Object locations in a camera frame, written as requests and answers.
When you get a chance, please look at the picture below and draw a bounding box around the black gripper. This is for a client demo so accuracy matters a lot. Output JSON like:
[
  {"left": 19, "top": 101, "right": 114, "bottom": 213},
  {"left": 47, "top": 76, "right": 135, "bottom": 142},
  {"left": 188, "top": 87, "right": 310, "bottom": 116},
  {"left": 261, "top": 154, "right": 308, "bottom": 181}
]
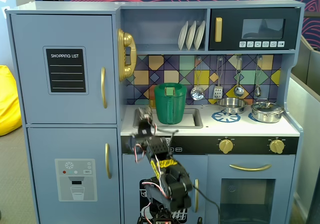
[{"left": 136, "top": 106, "right": 158, "bottom": 138}]

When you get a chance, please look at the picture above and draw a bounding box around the gold cabinet door handle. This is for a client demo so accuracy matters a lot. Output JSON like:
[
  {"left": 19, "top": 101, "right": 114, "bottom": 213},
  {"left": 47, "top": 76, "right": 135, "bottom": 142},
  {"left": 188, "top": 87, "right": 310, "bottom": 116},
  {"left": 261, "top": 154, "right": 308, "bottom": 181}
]
[{"left": 194, "top": 179, "right": 200, "bottom": 213}]

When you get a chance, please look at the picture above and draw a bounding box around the blue freezer door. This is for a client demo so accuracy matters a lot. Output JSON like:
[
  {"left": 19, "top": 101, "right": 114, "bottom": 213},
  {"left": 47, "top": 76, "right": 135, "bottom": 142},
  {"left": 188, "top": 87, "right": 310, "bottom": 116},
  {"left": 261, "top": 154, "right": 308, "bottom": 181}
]
[{"left": 26, "top": 127, "right": 122, "bottom": 224}]

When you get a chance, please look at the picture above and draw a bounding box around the blue oven door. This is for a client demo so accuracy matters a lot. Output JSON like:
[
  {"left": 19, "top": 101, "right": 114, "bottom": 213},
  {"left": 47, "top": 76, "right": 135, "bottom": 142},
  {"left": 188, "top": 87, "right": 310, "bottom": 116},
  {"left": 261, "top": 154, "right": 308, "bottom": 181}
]
[{"left": 206, "top": 154, "right": 296, "bottom": 224}]

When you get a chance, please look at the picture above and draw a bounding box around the blue fridge door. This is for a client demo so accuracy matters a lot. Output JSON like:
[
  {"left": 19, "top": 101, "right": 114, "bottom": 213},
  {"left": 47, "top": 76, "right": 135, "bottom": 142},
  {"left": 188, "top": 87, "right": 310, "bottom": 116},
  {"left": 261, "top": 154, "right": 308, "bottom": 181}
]
[{"left": 10, "top": 13, "right": 118, "bottom": 124}]

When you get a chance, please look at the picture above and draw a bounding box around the black microwave door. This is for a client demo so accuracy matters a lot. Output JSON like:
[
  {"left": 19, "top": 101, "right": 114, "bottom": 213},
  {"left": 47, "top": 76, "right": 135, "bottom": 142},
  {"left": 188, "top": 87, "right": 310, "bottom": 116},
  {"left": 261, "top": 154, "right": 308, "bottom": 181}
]
[{"left": 209, "top": 8, "right": 301, "bottom": 50}]

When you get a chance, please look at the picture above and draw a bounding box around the green plastic pitcher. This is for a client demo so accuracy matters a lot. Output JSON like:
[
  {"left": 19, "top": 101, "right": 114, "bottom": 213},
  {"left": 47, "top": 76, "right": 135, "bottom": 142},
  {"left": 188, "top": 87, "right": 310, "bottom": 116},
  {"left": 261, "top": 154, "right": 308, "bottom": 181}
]
[{"left": 153, "top": 83, "right": 187, "bottom": 125}]

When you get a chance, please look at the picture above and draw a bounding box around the grey toy sink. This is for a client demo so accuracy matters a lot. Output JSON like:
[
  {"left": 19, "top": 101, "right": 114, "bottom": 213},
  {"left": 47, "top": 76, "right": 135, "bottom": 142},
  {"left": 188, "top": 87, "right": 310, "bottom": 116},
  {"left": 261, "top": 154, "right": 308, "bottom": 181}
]
[{"left": 132, "top": 107, "right": 203, "bottom": 129}]

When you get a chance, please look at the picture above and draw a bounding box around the metal skimmer spoon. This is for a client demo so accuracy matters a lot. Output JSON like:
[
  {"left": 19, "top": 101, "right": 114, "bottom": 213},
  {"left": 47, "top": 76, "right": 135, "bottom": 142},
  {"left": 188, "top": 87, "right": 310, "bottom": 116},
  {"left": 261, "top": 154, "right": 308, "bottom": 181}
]
[{"left": 190, "top": 56, "right": 205, "bottom": 101}]

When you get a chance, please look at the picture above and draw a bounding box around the metal slotted spatula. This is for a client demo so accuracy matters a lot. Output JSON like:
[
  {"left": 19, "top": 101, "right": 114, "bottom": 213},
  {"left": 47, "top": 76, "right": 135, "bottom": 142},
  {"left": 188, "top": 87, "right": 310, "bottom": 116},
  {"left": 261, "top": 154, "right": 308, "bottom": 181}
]
[{"left": 213, "top": 56, "right": 224, "bottom": 99}]

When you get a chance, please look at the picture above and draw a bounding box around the gold toy telephone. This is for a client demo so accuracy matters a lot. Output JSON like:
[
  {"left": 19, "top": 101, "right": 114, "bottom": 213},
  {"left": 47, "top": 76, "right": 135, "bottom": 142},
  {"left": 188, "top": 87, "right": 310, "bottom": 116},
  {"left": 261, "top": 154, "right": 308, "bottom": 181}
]
[{"left": 117, "top": 28, "right": 138, "bottom": 82}]

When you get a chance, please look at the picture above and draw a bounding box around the gold stove knob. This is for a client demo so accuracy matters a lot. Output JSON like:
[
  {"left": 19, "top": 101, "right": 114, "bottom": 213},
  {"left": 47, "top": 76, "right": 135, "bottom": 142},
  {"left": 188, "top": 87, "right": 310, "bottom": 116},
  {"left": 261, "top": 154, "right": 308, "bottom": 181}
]
[
  {"left": 269, "top": 139, "right": 285, "bottom": 153},
  {"left": 218, "top": 139, "right": 235, "bottom": 153}
]

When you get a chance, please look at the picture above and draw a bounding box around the white toy plate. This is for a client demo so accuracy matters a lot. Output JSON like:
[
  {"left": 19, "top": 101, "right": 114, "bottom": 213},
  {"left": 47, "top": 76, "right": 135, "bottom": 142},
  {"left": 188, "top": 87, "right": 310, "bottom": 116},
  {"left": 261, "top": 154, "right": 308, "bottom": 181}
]
[
  {"left": 177, "top": 20, "right": 189, "bottom": 50},
  {"left": 186, "top": 20, "right": 197, "bottom": 50},
  {"left": 194, "top": 20, "right": 206, "bottom": 50}
]

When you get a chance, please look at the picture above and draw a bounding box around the steel frying pan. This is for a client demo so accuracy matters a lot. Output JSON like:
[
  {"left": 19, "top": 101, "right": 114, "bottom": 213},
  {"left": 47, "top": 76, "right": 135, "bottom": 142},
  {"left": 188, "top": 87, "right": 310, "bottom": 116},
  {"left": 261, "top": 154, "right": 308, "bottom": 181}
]
[{"left": 201, "top": 97, "right": 248, "bottom": 114}]

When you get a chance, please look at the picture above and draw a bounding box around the black shopping list board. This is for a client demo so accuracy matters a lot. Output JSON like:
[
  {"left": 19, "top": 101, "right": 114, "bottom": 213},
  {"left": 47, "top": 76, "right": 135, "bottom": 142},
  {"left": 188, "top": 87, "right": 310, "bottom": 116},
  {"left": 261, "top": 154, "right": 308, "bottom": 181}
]
[{"left": 42, "top": 46, "right": 89, "bottom": 95}]

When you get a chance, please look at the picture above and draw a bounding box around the metal ladle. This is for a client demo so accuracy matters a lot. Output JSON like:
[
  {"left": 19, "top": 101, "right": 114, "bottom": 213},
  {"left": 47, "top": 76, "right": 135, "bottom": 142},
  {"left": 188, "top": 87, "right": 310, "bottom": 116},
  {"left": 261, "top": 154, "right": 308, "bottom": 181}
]
[{"left": 233, "top": 56, "right": 245, "bottom": 97}]

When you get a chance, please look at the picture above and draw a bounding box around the grey water dispenser sticker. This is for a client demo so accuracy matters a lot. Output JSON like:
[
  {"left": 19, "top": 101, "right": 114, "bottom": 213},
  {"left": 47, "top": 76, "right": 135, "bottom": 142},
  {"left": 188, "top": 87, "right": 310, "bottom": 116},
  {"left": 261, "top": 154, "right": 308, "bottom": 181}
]
[{"left": 54, "top": 158, "right": 98, "bottom": 202}]

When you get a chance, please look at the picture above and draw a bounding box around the hanging steel spoon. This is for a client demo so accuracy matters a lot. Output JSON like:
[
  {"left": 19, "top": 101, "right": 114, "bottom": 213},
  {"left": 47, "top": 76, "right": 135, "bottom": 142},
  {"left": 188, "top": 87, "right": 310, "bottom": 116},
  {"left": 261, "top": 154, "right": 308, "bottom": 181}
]
[{"left": 254, "top": 56, "right": 263, "bottom": 97}]

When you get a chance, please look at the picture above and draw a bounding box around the steel pot lid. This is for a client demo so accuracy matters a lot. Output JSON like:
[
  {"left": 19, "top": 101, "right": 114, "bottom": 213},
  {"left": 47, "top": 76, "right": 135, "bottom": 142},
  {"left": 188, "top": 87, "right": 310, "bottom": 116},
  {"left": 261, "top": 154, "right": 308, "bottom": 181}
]
[{"left": 251, "top": 99, "right": 284, "bottom": 113}]

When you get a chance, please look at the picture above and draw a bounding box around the steel cooking pot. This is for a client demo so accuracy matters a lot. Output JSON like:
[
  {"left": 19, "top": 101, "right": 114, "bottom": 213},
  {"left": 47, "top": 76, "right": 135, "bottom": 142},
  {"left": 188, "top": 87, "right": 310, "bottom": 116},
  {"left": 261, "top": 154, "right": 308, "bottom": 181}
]
[{"left": 250, "top": 106, "right": 285, "bottom": 123}]

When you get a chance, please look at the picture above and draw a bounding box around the blue toy kitchen body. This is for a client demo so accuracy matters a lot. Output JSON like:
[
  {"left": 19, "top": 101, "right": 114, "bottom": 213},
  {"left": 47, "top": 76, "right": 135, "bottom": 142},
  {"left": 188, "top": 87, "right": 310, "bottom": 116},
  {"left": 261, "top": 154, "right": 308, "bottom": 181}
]
[{"left": 4, "top": 0, "right": 306, "bottom": 224}]

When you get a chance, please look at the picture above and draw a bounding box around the yellow bean bag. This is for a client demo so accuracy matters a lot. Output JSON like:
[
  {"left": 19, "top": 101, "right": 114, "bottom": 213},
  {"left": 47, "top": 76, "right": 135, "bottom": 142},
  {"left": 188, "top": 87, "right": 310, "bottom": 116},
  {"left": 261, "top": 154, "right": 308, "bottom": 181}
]
[{"left": 0, "top": 64, "right": 23, "bottom": 137}]

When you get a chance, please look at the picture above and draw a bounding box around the grey partition panel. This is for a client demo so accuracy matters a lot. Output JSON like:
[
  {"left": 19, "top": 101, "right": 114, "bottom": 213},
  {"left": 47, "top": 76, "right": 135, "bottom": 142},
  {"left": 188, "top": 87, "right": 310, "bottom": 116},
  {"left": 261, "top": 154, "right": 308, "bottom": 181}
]
[{"left": 289, "top": 35, "right": 320, "bottom": 224}]

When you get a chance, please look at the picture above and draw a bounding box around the gold fridge door handle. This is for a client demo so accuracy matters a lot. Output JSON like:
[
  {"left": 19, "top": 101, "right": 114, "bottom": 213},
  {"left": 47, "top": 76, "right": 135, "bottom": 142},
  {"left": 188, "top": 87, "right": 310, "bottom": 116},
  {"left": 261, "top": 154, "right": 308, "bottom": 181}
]
[{"left": 100, "top": 66, "right": 108, "bottom": 109}]

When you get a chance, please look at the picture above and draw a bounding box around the gold freezer door handle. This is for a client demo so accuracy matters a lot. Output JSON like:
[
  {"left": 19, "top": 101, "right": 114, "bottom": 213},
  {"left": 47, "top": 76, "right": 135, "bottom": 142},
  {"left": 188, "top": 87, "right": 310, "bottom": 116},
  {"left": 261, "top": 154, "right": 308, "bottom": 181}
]
[{"left": 104, "top": 143, "right": 112, "bottom": 179}]

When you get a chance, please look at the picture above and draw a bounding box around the black power cable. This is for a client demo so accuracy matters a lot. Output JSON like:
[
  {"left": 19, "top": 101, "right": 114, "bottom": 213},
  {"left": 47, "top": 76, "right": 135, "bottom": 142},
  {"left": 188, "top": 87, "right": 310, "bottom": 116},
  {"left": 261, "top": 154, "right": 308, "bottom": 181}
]
[{"left": 191, "top": 185, "right": 221, "bottom": 224}]

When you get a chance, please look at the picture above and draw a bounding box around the gold microwave handle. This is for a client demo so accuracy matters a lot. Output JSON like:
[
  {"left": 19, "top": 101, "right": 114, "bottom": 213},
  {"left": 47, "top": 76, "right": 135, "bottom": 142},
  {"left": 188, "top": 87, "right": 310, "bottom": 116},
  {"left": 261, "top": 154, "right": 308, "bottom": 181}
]
[{"left": 214, "top": 17, "right": 223, "bottom": 42}]

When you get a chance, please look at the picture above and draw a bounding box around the gold oven door handle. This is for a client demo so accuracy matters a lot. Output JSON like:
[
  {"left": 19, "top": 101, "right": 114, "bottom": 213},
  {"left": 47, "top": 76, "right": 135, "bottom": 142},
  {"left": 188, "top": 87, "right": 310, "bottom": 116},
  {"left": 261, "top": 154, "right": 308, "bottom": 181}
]
[{"left": 229, "top": 164, "right": 272, "bottom": 172}]

